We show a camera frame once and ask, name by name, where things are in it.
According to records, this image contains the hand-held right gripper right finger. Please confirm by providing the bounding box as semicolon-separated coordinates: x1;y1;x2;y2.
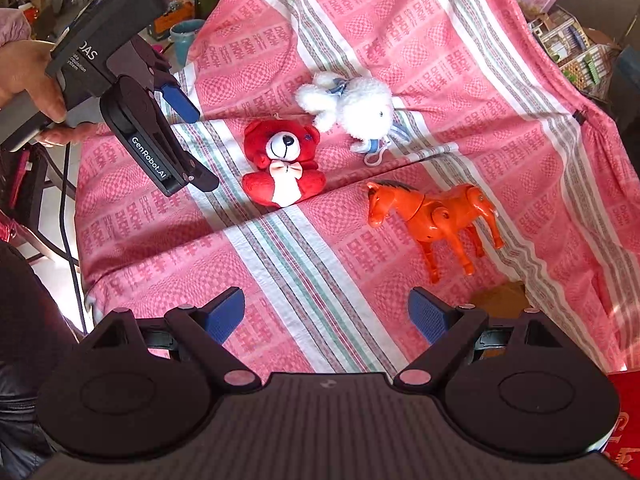
392;287;577;394

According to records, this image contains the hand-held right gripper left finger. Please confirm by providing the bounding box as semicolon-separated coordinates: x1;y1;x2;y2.
75;287;263;394

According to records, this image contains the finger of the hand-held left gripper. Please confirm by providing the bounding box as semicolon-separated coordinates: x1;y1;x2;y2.
117;102;221;198
131;37;202;124

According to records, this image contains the red teddy bear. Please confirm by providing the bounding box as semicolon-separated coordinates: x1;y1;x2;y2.
242;119;327;209

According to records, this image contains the orange toy horse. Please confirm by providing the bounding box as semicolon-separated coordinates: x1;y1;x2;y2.
365;180;506;284

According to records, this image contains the white plush toy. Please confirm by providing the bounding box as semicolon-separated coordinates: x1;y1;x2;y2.
295;71;413;167

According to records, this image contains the red box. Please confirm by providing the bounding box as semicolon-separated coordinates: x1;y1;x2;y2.
602;370;640;476

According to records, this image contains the person's left hand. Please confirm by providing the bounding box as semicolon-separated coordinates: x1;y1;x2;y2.
0;40;99;146

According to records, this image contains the teal bucket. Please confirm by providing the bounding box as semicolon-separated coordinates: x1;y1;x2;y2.
169;20;207;69

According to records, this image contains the orange crate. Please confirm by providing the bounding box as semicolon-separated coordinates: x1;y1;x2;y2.
154;2;196;37

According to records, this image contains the brown cardboard box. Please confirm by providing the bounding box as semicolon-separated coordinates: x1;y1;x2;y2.
470;282;531;317

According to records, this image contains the dark wooden chair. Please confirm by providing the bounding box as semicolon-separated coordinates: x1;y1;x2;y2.
0;145;79;266

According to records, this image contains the pink patterned blanket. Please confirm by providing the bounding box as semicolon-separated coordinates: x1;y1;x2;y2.
74;0;640;376

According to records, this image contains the person's black jacket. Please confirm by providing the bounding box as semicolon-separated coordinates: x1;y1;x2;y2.
0;242;83;467

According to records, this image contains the toy house set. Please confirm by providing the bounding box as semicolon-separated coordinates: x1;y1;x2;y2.
527;7;622;94

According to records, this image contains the black cable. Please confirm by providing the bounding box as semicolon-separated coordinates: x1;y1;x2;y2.
59;142;89;336

